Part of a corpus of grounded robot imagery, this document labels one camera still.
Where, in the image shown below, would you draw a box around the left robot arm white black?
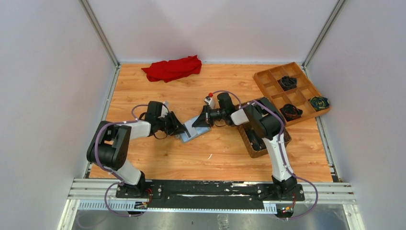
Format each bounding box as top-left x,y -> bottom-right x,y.
86,101 -> 186,197

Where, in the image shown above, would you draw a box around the woven wicker basket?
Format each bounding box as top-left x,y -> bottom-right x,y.
237,97 -> 285,158

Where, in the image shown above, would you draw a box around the black cards in basket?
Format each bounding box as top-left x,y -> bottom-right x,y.
245,129 -> 266,151

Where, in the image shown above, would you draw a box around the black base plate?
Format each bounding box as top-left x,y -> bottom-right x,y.
115,180 -> 305,210

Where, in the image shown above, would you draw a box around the wooden compartment tray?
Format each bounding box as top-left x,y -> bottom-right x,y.
253,62 -> 331,126

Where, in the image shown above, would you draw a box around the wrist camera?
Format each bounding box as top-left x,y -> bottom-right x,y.
160,101 -> 169,117
204,93 -> 215,109

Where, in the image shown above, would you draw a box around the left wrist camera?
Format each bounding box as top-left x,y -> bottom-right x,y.
160,101 -> 169,117

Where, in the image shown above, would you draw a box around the blue yellow rolled tie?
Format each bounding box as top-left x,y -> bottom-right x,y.
308,96 -> 330,112

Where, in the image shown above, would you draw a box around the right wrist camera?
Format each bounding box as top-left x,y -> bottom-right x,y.
204,93 -> 215,109

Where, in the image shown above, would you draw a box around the black rolled belt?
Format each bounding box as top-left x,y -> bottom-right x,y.
278,76 -> 297,91

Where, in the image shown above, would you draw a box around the aluminium frame rail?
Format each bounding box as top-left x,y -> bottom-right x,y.
68,179 -> 356,214

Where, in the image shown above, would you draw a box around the dark brown rolled belt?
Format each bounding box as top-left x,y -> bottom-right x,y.
280,103 -> 303,121

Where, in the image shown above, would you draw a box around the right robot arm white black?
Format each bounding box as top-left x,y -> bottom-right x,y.
192,91 -> 301,200

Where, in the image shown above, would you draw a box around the red cloth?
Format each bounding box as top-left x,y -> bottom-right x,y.
141,55 -> 202,83

